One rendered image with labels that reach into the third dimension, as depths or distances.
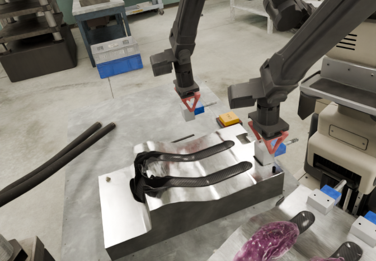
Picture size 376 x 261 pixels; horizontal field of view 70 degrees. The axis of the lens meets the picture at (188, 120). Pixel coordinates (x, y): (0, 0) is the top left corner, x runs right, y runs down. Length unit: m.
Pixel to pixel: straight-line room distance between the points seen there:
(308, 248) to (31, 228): 1.82
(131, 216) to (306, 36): 0.59
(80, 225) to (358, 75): 0.90
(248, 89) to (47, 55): 4.03
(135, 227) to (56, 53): 3.91
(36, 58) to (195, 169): 3.94
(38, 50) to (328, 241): 4.25
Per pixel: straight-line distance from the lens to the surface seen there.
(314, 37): 0.48
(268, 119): 0.71
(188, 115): 0.95
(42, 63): 4.56
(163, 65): 0.85
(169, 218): 0.72
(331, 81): 0.92
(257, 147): 0.79
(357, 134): 1.01
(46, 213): 2.21
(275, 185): 0.81
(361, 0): 0.43
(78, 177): 1.05
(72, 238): 0.89
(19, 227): 2.24
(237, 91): 0.64
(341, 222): 0.77
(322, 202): 0.76
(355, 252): 0.74
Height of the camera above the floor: 1.45
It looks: 34 degrees down
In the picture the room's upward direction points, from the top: 9 degrees counter-clockwise
